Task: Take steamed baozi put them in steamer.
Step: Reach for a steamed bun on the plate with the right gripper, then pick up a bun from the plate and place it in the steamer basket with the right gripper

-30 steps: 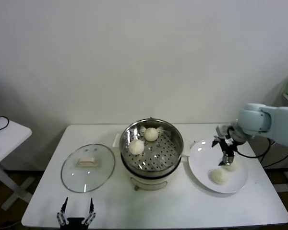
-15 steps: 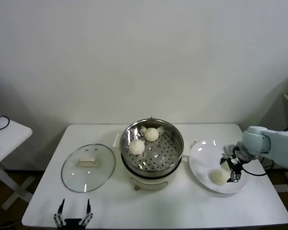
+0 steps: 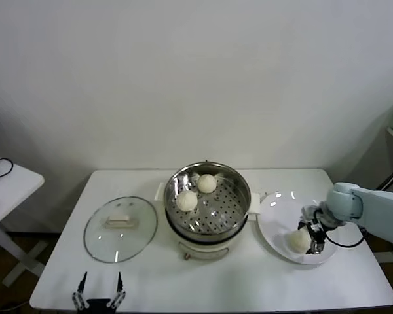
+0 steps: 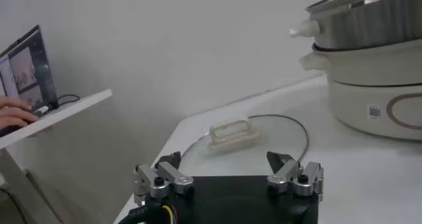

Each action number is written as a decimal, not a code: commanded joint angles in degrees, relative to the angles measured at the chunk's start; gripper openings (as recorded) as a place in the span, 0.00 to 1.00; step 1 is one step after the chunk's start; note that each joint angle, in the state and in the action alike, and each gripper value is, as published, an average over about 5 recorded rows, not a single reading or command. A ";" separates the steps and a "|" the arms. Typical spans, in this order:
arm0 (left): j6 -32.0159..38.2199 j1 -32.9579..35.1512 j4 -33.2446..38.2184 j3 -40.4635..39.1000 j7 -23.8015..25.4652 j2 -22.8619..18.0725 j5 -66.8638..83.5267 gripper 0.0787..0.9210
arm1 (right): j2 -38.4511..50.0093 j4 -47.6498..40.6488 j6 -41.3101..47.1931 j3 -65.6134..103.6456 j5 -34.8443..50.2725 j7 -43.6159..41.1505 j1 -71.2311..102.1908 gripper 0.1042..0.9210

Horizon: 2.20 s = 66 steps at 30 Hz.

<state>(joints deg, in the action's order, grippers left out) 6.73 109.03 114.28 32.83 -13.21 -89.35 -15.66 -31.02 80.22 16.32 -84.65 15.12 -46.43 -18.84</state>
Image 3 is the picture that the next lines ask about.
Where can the black inline adapter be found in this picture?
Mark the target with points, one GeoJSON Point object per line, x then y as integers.
{"type": "Point", "coordinates": [389, 182]}

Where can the white side table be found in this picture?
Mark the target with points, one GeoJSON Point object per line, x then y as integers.
{"type": "Point", "coordinates": [16, 183]}

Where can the stainless steel steamer basket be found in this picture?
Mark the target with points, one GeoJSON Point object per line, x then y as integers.
{"type": "Point", "coordinates": [222, 202]}

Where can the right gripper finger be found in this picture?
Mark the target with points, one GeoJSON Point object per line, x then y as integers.
{"type": "Point", "coordinates": [303, 225]}
{"type": "Point", "coordinates": [316, 248]}

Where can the white steamed baozi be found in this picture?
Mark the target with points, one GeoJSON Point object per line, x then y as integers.
{"type": "Point", "coordinates": [187, 200]}
{"type": "Point", "coordinates": [206, 184]}
{"type": "Point", "coordinates": [298, 242]}

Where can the pale mint right robot arm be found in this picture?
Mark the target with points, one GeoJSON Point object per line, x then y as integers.
{"type": "Point", "coordinates": [380, 209]}

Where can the glass pot lid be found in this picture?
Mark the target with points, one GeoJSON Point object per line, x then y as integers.
{"type": "Point", "coordinates": [124, 242]}

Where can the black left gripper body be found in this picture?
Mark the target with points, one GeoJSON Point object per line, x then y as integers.
{"type": "Point", "coordinates": [98, 305]}

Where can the white round plate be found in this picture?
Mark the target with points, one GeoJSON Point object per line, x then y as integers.
{"type": "Point", "coordinates": [281, 209]}

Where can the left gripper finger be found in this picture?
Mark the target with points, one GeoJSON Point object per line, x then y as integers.
{"type": "Point", "coordinates": [119, 289]}
{"type": "Point", "coordinates": [80, 291]}

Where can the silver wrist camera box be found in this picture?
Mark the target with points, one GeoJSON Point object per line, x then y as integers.
{"type": "Point", "coordinates": [307, 213]}

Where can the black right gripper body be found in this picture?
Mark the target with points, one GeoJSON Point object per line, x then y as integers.
{"type": "Point", "coordinates": [316, 233]}

